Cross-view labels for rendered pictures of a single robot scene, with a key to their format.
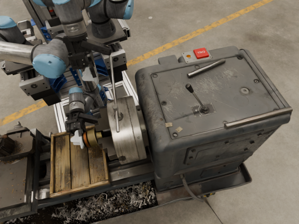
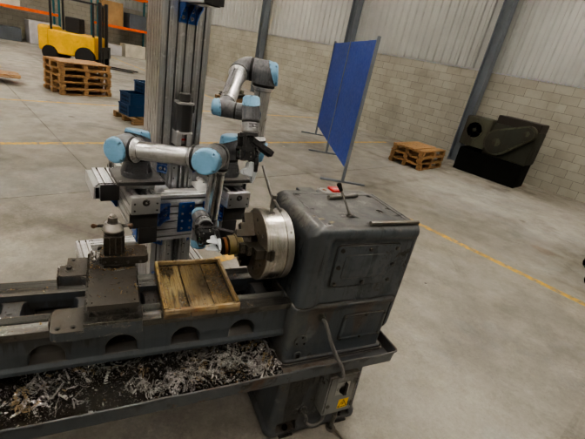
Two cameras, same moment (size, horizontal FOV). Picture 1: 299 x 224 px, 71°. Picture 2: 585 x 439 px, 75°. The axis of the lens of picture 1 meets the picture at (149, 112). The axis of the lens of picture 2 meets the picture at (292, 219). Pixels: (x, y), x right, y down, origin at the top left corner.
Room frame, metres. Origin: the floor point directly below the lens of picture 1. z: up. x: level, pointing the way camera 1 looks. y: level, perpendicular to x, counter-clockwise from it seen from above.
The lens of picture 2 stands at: (-0.96, 0.54, 1.86)
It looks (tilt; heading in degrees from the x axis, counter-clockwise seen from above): 23 degrees down; 340
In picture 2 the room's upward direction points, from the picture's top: 12 degrees clockwise
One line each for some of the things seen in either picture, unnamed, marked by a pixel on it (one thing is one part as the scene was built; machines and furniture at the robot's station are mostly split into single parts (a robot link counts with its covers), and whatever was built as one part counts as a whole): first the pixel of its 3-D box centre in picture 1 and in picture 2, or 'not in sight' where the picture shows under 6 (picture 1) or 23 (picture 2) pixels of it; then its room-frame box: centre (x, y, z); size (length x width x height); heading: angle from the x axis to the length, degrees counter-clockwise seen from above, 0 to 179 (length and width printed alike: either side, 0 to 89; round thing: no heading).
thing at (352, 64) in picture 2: not in sight; (338, 99); (6.84, -2.71, 1.18); 4.12 x 0.80 x 2.35; 168
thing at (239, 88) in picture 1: (200, 111); (338, 242); (0.57, -0.26, 1.06); 0.59 x 0.48 x 0.39; 99
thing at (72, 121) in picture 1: (75, 122); (206, 233); (0.55, 0.38, 1.08); 0.12 x 0.09 x 0.08; 9
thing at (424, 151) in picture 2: not in sight; (417, 154); (6.95, -5.13, 0.22); 1.25 x 0.86 x 0.44; 120
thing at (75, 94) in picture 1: (76, 98); (200, 218); (0.71, 0.40, 1.07); 0.11 x 0.08 x 0.09; 9
